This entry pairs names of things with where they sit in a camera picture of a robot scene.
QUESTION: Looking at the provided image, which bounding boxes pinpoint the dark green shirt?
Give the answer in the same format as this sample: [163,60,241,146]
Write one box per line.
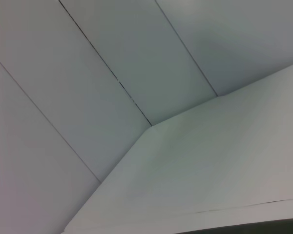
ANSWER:
[183,217,293,234]

